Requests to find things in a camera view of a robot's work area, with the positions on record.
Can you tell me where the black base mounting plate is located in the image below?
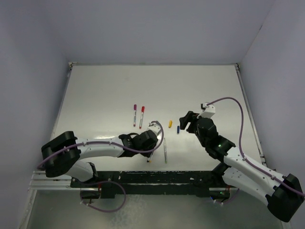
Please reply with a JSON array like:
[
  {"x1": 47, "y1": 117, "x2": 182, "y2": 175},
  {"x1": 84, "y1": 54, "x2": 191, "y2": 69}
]
[{"x1": 71, "y1": 171, "x2": 231, "y2": 201}]

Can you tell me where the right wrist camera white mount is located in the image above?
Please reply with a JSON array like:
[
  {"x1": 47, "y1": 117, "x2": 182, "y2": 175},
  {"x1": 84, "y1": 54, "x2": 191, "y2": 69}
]
[{"x1": 198, "y1": 103, "x2": 216, "y2": 118}]

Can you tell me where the aluminium rail front edge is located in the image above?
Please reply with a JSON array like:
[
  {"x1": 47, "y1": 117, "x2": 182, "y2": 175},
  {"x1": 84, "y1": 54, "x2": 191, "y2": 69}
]
[{"x1": 29, "y1": 171, "x2": 71, "y2": 190}]

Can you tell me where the aluminium rail right table edge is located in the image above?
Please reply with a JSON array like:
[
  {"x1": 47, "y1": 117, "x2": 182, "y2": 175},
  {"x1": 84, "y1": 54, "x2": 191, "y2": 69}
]
[{"x1": 234, "y1": 63, "x2": 267, "y2": 166}]

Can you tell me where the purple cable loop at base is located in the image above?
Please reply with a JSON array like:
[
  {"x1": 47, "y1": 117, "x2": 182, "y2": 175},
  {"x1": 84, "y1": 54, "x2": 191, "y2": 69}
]
[{"x1": 80, "y1": 181, "x2": 128, "y2": 212}]

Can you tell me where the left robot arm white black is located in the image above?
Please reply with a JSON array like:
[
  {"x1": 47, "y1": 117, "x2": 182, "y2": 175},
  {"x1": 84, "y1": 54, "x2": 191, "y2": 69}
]
[{"x1": 38, "y1": 125, "x2": 161, "y2": 187}]

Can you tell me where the red marker pen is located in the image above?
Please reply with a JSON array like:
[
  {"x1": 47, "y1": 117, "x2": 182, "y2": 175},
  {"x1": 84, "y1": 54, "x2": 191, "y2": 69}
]
[{"x1": 139, "y1": 111, "x2": 144, "y2": 129}]

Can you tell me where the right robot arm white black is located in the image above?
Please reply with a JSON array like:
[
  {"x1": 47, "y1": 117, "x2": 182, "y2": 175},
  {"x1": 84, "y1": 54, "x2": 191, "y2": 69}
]
[{"x1": 179, "y1": 111, "x2": 305, "y2": 222}]

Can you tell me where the magenta marker pen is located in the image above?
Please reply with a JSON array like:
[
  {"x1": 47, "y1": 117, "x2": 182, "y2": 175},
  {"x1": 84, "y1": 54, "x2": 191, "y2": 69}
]
[{"x1": 133, "y1": 109, "x2": 137, "y2": 127}]

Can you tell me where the green marker pen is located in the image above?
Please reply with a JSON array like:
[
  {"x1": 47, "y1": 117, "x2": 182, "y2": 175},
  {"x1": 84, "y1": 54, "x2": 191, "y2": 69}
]
[{"x1": 163, "y1": 138, "x2": 168, "y2": 164}]

